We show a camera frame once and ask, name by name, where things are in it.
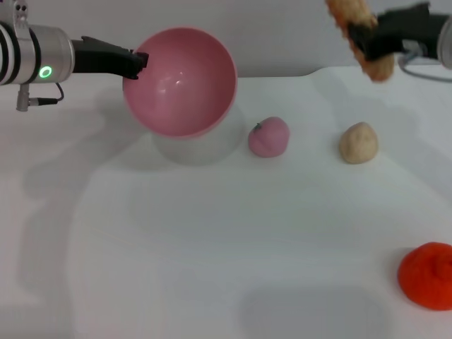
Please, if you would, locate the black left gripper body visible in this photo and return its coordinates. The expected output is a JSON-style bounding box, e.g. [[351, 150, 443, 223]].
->
[[70, 35, 137, 77]]

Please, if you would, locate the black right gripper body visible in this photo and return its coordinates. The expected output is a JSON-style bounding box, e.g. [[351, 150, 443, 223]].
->
[[374, 2, 448, 58]]

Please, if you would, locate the orange striped long bread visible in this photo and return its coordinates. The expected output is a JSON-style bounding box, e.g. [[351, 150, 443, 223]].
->
[[324, 0, 395, 83]]

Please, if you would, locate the pink plastic bowl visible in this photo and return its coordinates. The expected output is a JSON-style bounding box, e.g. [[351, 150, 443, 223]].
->
[[122, 27, 239, 138]]

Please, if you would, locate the beige potato toy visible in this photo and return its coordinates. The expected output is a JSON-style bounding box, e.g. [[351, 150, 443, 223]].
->
[[339, 121, 380, 165]]

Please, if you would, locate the pink peach toy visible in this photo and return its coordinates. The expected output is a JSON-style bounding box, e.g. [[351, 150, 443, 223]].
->
[[247, 116, 291, 158]]

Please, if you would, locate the red orange round toy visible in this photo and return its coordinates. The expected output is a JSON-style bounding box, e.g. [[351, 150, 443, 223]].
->
[[398, 241, 452, 311]]

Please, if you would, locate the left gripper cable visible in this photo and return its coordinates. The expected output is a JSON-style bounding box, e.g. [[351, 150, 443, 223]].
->
[[15, 82, 66, 112]]

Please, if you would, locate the left wrist camera housing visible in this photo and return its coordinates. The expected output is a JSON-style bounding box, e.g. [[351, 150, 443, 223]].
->
[[0, 0, 30, 30]]

